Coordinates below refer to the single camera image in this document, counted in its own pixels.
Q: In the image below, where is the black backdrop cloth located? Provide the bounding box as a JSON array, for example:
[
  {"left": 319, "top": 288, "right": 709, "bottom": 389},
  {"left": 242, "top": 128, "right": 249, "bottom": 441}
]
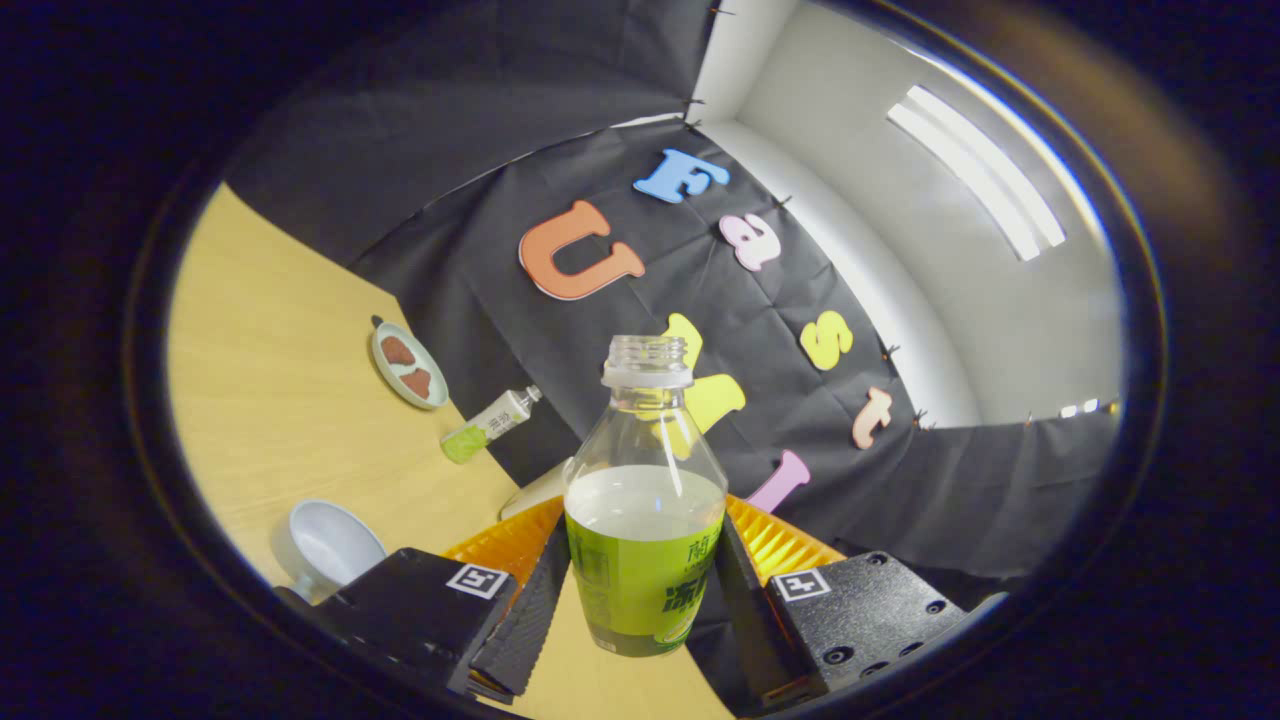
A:
[{"left": 225, "top": 0, "right": 1121, "bottom": 581}]

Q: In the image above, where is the wooden table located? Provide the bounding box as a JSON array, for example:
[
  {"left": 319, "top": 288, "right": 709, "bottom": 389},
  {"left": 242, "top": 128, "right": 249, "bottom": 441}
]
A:
[{"left": 165, "top": 182, "right": 736, "bottom": 720}]

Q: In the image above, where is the white toaster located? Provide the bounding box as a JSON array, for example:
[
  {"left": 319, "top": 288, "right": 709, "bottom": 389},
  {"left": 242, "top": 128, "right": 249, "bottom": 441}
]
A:
[{"left": 500, "top": 457, "right": 576, "bottom": 521}]

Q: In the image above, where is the ceiling light panel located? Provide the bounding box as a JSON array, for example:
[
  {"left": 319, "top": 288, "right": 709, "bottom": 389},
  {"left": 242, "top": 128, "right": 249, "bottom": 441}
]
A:
[{"left": 887, "top": 85, "right": 1067, "bottom": 263}]

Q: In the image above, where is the slim green liquid bottle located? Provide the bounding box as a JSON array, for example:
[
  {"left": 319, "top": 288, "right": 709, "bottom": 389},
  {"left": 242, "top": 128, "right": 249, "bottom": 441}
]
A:
[{"left": 441, "top": 385, "right": 544, "bottom": 464}]

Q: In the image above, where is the green label juice bottle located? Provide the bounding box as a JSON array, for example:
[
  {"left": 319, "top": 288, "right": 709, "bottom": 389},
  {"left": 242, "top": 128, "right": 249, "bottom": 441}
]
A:
[{"left": 563, "top": 335, "right": 728, "bottom": 658}]

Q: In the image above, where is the white cup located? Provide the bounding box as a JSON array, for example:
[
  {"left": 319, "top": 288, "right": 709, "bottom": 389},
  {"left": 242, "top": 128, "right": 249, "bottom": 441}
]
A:
[{"left": 272, "top": 499, "right": 388, "bottom": 604}]

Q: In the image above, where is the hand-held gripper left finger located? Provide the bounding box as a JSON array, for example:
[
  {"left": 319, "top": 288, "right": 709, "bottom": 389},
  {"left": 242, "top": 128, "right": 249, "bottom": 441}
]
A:
[{"left": 275, "top": 495, "right": 571, "bottom": 701}]

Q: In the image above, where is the pale green plate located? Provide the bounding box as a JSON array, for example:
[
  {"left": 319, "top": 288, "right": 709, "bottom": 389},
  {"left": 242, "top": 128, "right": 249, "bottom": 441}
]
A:
[{"left": 370, "top": 318, "right": 450, "bottom": 411}]

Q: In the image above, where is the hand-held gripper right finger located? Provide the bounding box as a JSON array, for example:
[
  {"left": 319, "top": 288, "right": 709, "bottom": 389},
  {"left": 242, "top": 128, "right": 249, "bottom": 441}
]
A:
[{"left": 715, "top": 495, "right": 1006, "bottom": 711}]

